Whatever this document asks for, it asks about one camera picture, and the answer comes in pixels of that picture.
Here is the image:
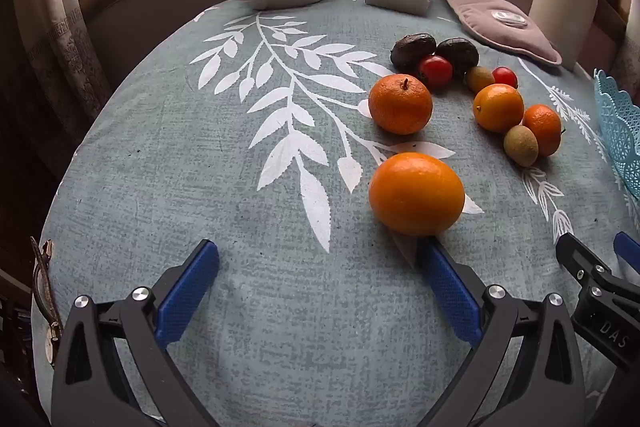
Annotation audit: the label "beige patterned curtain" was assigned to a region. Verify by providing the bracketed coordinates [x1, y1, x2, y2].
[10, 0, 113, 152]

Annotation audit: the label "pink hot water bag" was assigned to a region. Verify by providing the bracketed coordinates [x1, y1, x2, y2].
[440, 0, 563, 68]

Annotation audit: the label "eyeglasses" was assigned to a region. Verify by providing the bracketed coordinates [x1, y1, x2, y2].
[30, 236, 63, 368]

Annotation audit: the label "large smooth orange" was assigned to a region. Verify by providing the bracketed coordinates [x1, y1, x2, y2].
[368, 152, 466, 238]

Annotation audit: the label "cream thermos flask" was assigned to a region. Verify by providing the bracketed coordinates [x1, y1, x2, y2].
[528, 0, 599, 72]

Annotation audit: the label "light blue plastic basket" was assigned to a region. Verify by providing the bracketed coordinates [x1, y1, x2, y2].
[593, 68, 640, 200]

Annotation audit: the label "brown kiwi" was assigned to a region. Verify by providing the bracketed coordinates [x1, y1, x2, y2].
[503, 125, 540, 168]
[465, 66, 496, 94]

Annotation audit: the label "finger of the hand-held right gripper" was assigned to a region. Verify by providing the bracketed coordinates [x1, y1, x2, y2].
[555, 232, 627, 297]
[613, 231, 640, 288]

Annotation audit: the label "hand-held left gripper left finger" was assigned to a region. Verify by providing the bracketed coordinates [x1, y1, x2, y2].
[51, 238, 221, 427]

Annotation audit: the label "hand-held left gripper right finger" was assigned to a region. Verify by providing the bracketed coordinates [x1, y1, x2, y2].
[417, 237, 587, 427]

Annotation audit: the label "red tomato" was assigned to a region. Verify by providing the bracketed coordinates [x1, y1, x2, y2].
[492, 66, 518, 89]
[418, 55, 454, 89]

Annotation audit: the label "rough mandarin with stem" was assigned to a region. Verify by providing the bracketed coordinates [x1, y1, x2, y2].
[368, 74, 434, 136]

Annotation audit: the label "small mandarin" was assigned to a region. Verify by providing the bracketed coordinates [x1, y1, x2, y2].
[522, 104, 563, 157]

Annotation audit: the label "medium smooth orange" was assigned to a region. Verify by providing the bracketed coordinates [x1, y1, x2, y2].
[473, 83, 525, 135]

